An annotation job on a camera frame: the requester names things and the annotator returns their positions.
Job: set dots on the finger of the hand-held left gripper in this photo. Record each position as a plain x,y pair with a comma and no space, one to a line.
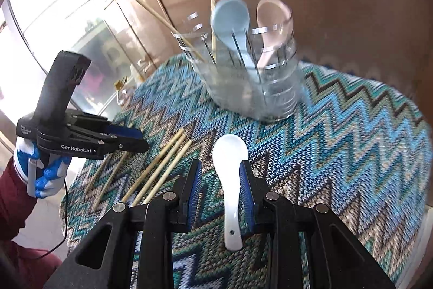
127,132
133,146

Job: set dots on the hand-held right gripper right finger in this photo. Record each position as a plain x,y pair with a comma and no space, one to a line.
244,187

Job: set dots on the person's left forearm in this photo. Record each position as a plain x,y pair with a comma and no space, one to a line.
12,204

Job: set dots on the person's maroon clothing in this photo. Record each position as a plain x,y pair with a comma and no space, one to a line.
23,268

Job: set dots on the white ceramic spoon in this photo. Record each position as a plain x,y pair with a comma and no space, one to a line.
230,153

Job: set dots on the light blue ceramic spoon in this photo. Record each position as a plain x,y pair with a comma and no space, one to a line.
230,14

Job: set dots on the pink ceramic spoon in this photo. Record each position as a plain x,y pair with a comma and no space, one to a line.
274,13

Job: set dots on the orange cooking oil bottle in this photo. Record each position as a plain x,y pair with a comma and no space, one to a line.
121,94

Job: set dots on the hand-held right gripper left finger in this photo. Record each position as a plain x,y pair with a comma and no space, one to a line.
195,187

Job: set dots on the glass balcony door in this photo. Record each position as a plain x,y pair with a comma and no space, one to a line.
50,4

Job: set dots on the clear glass utensil holder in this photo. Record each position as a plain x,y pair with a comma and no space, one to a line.
236,96

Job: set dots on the zigzag patterned table cloth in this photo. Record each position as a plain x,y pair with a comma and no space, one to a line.
338,157

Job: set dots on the person's left hand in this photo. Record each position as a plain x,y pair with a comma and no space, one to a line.
50,177

